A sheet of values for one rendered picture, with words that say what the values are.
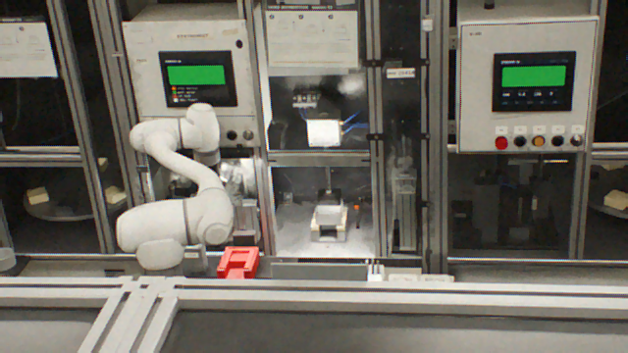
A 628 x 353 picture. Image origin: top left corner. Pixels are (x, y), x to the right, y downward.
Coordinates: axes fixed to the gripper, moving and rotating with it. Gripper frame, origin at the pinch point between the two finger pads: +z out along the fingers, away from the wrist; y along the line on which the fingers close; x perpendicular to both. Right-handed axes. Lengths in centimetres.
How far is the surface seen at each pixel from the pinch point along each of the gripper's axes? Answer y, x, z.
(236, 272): -7.4, 2.7, 23.2
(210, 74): -2, -6, -50
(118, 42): 29, -6, -60
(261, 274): -16.4, 1.6, 24.0
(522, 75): -104, -16, -50
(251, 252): -11.5, -3.9, 18.6
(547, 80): -112, -17, -48
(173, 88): 11.1, -4.9, -45.0
